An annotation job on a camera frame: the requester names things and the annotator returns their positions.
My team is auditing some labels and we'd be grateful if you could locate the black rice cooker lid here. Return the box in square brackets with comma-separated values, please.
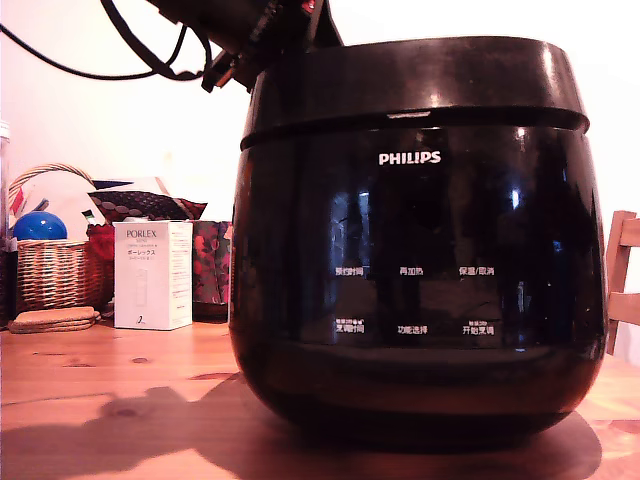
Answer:
[239, 35, 592, 152]

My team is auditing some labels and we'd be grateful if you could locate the black Philips rice cooker body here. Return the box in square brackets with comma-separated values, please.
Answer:
[228, 123, 609, 444]

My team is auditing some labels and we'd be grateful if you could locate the dark red floral bag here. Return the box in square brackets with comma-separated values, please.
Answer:
[191, 220, 234, 321]

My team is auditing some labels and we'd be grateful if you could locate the white printed cloth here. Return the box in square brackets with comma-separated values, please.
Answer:
[8, 175, 107, 229]

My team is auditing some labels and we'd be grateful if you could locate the red crochet cloth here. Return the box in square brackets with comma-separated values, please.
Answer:
[86, 224, 117, 302]

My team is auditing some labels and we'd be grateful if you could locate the white Porlex box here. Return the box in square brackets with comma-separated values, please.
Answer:
[113, 220, 194, 331]

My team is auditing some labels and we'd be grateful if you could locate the blue ball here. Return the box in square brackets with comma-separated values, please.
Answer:
[12, 210, 69, 243]

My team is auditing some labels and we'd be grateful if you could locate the wooden chair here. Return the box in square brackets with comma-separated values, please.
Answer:
[604, 210, 640, 357]

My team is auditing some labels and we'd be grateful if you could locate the black cable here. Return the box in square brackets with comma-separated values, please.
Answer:
[99, 0, 214, 83]
[0, 23, 189, 82]

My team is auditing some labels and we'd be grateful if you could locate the wicker basket with handle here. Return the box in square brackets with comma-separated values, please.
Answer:
[7, 162, 114, 315]

